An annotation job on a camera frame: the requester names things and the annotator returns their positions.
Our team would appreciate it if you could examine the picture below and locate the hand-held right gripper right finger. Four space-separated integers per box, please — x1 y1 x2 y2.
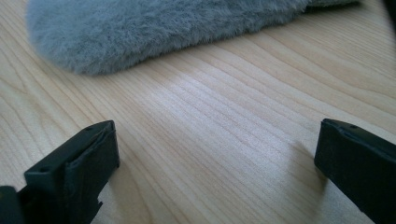
313 118 396 224

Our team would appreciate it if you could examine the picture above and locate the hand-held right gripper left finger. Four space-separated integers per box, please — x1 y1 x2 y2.
18 119 121 224

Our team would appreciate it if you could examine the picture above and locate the grey fluffy slipper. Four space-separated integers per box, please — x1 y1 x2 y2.
25 0 362 77

